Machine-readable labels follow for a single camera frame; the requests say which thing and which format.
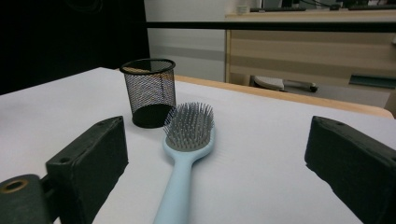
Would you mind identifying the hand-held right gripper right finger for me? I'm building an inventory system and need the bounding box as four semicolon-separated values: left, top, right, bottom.
304;115;396;224

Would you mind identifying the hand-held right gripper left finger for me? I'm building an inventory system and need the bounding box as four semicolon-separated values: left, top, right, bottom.
45;115;130;224

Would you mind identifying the light blue hairbrush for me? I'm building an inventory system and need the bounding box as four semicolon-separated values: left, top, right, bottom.
152;102;217;224

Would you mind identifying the black mesh pen holder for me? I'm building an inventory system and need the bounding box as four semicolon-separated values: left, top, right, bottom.
120;58;177;129

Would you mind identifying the dark green strip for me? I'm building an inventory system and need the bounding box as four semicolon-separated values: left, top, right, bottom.
348;74;396;90

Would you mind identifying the white office chair base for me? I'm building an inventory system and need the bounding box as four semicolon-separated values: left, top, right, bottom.
250;75;319;93

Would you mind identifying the black curtain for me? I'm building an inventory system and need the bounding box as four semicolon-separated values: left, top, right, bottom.
0;0;151;96

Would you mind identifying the black horizontal bar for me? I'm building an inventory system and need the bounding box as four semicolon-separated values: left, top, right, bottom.
145;21;396;34

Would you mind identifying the black keyboard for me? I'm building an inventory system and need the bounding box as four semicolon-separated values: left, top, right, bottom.
249;7;308;14

